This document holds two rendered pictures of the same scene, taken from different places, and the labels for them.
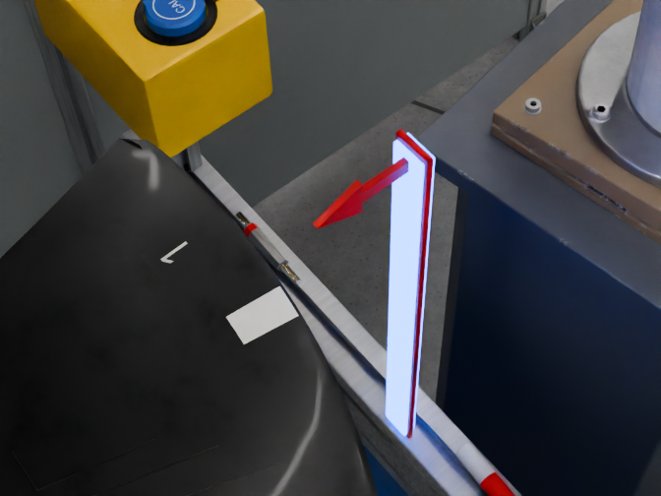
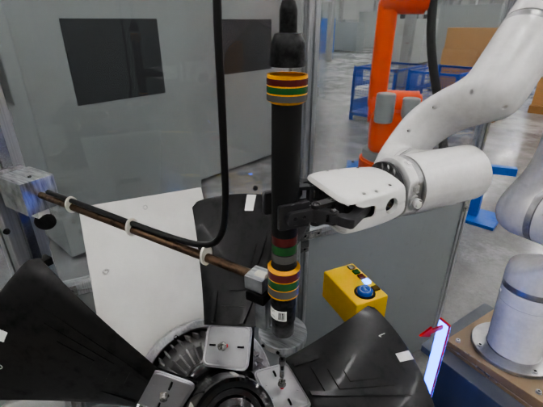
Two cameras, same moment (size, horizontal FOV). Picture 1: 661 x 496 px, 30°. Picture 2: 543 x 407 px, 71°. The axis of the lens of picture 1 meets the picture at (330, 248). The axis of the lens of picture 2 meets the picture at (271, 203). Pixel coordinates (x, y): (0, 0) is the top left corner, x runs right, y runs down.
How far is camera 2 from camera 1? 0.30 m
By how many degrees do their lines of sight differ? 33
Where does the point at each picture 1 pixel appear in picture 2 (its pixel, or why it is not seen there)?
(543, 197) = (462, 367)
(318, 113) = not seen: hidden behind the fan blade
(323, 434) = (421, 392)
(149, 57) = (358, 300)
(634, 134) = (491, 353)
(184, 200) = (384, 323)
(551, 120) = (464, 345)
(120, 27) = (350, 292)
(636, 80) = (491, 337)
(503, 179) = (448, 360)
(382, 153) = not seen: hidden behind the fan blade
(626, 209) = (490, 375)
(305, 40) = not seen: hidden behind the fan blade
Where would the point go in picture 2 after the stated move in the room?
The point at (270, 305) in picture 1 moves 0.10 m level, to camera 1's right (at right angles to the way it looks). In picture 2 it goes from (406, 354) to (465, 363)
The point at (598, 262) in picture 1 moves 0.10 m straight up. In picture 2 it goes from (481, 390) to (493, 359)
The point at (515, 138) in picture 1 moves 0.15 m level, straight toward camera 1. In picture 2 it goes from (452, 349) to (448, 395)
